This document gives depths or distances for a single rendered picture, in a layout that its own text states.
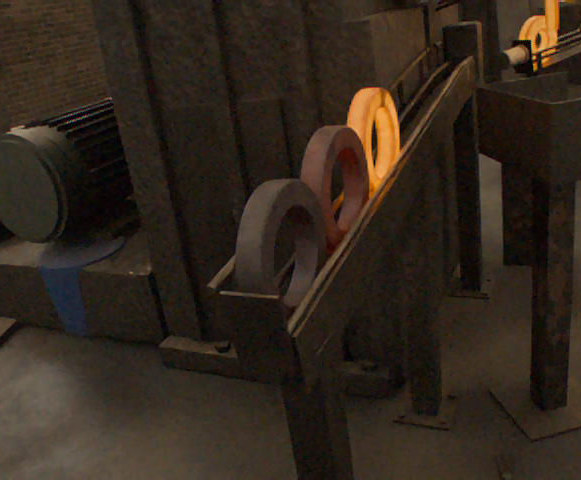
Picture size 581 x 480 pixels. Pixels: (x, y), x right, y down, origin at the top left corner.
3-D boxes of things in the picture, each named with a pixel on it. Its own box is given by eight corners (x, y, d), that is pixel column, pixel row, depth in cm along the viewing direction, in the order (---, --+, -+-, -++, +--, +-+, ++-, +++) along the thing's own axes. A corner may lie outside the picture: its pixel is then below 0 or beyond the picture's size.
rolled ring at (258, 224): (311, 153, 75) (287, 153, 76) (244, 228, 61) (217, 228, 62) (336, 276, 84) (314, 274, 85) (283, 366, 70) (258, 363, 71)
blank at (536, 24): (531, 75, 196) (539, 75, 193) (510, 40, 187) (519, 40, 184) (555, 40, 197) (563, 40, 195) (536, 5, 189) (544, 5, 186)
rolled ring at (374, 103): (355, 143, 89) (334, 143, 91) (384, 221, 103) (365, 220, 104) (383, 64, 99) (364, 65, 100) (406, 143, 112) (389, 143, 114)
